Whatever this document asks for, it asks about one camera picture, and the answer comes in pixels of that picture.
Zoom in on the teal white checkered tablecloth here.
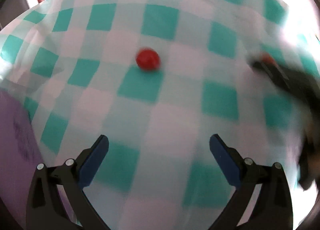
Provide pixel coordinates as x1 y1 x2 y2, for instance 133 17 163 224
1 0 319 229

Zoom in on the red tomato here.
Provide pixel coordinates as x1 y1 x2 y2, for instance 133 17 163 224
260 52 277 65
136 48 161 71

